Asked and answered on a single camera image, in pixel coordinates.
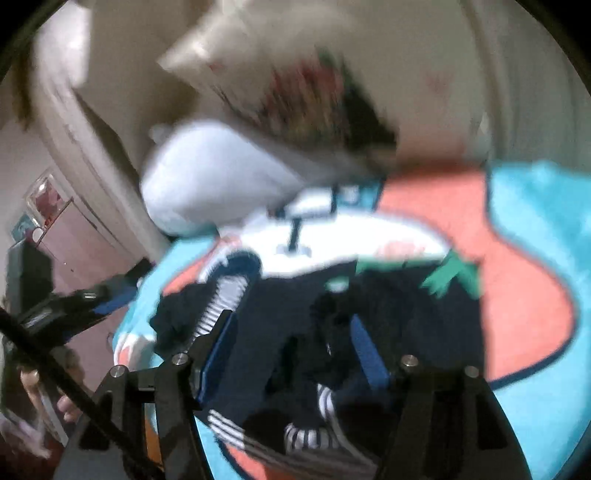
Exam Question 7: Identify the navy striped pants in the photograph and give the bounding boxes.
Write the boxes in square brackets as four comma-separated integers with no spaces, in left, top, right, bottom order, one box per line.
[149,252,485,479]

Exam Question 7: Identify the person's hand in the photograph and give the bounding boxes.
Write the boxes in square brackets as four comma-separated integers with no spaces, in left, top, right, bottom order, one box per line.
[20,346,85,424]

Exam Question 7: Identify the pink cabinet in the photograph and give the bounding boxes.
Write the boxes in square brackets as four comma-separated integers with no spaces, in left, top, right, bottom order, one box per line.
[6,168,153,370]

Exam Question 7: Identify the grey white plush pillow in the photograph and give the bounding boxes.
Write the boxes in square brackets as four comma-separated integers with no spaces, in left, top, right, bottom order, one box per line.
[140,119,304,237]

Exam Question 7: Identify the teal cartoon fleece blanket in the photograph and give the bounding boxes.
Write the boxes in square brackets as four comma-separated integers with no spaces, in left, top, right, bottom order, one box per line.
[113,162,590,479]

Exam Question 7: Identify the beige curtain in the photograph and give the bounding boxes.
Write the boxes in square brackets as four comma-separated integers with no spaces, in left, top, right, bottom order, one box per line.
[22,1,590,259]

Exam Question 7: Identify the cream floral print pillow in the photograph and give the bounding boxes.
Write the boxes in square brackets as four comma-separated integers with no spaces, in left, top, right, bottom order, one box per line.
[159,1,487,172]

